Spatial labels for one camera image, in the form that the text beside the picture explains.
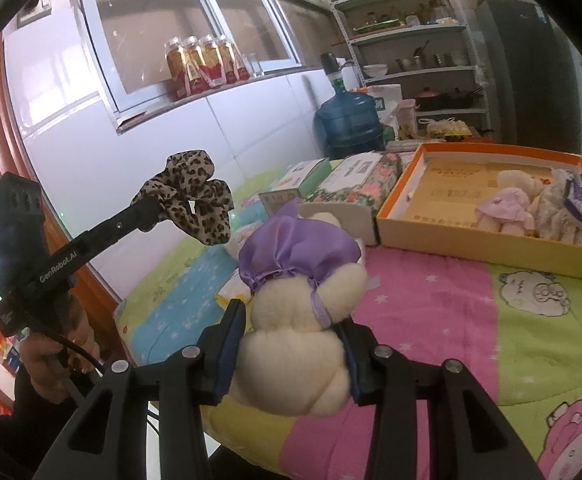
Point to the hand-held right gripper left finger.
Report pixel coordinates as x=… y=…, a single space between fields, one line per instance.
x=223 y=355

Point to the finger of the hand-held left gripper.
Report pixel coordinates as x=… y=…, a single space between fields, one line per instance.
x=121 y=224

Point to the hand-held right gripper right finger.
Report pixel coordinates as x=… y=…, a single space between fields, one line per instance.
x=355 y=375

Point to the leopard print scrunchie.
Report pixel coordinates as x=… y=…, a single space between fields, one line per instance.
x=191 y=195

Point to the cream plush bear purple cap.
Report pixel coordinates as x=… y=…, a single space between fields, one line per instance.
x=296 y=310

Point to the orange cardboard box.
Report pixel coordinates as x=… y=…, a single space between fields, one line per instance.
x=446 y=195

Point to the cream plush bear pink dress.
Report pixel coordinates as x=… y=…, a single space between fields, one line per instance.
x=506 y=202

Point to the white floral scrunchie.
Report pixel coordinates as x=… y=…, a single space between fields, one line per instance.
x=553 y=215

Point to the person's left hand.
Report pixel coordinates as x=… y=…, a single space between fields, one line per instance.
x=41 y=360

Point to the colourful printed blanket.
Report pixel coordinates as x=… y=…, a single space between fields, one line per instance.
x=446 y=320

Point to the green white tissue box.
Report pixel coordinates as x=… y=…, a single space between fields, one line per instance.
x=303 y=175

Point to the floral tissue pack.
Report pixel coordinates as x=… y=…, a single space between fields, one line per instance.
x=356 y=180

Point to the clear drinking glass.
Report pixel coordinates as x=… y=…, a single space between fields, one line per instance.
x=254 y=65

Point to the blue water jug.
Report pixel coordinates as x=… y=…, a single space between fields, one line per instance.
x=348 y=120

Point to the egg tray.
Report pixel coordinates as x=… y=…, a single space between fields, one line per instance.
x=443 y=129

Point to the white plastic bucket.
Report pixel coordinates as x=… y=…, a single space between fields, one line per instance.
x=406 y=117

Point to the black water pump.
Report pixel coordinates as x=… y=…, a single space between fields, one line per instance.
x=332 y=67

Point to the white green flour bag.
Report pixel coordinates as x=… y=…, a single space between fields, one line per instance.
x=386 y=102

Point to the red clay pot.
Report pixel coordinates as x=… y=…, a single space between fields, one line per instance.
x=428 y=100

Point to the black pan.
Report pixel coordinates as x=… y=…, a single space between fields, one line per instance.
x=458 y=100

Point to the white bowl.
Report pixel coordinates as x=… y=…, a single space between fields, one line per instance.
x=375 y=70

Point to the steel bowl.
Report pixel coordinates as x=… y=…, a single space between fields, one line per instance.
x=411 y=63

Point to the metal shelf rack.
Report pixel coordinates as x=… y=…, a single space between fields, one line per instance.
x=406 y=35

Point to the dark grey refrigerator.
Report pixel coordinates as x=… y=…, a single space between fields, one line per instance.
x=526 y=75

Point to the metal window frame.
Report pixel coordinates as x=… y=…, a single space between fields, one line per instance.
x=206 y=10

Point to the grey wall switch box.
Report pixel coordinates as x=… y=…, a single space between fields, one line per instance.
x=36 y=10

